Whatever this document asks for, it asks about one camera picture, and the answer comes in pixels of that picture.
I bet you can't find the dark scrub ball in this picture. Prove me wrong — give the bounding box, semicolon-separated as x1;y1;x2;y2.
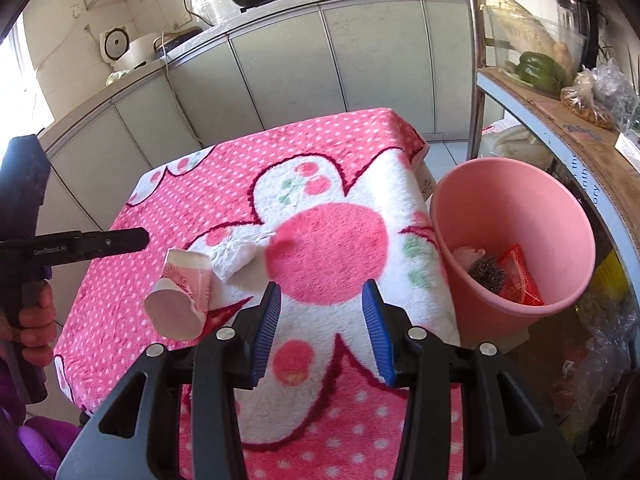
468;255;506;295

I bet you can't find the clear bag of greens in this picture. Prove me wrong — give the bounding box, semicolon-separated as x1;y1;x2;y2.
591;61;639;133

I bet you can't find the person's left hand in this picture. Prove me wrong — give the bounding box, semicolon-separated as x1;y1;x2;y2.
0;282;56;367

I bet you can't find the grey kitchen cabinet counter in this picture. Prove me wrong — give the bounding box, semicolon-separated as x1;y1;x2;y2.
29;0;482;411

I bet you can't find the cardboard shelf liner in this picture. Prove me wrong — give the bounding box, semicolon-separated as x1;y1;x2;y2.
477;67;639;250

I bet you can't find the white tissue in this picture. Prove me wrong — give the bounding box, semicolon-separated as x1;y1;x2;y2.
202;232;274;283

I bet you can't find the white cardboard box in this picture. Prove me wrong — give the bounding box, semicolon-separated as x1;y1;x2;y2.
615;130;640;172

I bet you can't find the pink plastic trash bin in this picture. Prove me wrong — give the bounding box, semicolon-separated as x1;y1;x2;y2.
430;157;596;348

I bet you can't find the red white paper cup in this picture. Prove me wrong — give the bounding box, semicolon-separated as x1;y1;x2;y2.
143;248;213;341

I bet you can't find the pink polka dot blanket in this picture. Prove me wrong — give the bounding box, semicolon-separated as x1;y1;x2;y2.
54;108;460;479

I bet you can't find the pink tube wrapper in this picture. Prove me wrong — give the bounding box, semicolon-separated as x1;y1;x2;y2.
451;246;486;272

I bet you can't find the green bell pepper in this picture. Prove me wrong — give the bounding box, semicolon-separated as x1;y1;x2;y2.
515;51;567;98

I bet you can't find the white bag under shelf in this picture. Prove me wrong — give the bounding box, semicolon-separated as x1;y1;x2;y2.
478;118;553;170

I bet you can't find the bag of brown food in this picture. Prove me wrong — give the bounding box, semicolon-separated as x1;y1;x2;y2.
560;68;616;131

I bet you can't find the white rice cooker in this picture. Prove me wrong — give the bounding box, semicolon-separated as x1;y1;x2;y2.
99;26;160;72

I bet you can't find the metal shelf rack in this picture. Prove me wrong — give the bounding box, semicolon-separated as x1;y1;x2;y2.
456;0;640;361

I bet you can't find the black induction cooker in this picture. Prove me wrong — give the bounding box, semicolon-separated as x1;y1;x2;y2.
153;26;203;58

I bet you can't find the red snack wrapper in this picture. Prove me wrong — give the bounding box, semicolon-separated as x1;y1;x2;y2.
498;244;544;306

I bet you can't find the clear bowl of vegetables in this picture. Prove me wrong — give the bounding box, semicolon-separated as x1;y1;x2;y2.
485;0;586;99

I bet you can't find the purple sleeve forearm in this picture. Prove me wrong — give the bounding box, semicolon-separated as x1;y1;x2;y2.
0;358;82;480

